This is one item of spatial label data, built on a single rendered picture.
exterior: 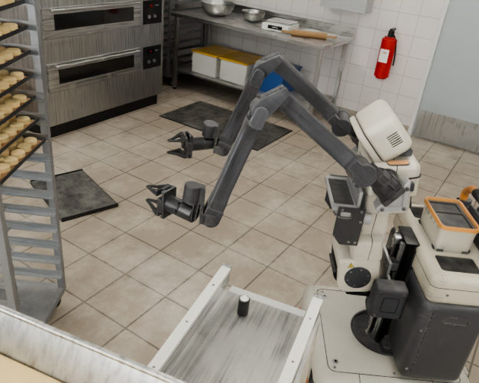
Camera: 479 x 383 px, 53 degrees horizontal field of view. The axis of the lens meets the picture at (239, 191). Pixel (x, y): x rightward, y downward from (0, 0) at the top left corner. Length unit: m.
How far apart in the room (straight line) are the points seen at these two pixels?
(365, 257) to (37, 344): 1.41
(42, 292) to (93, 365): 1.92
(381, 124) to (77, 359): 1.26
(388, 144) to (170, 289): 1.56
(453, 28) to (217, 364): 4.49
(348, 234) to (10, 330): 1.32
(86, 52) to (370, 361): 3.50
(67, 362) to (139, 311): 1.95
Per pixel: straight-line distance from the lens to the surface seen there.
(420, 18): 5.34
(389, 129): 1.68
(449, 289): 1.89
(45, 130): 2.17
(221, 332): 1.37
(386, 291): 1.92
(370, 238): 1.90
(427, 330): 2.00
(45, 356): 0.73
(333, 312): 2.36
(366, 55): 5.53
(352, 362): 2.17
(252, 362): 1.31
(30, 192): 2.33
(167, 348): 1.25
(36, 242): 2.48
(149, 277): 2.85
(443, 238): 1.95
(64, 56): 4.46
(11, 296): 2.08
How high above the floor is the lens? 1.82
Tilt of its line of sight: 29 degrees down
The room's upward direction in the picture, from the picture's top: 6 degrees clockwise
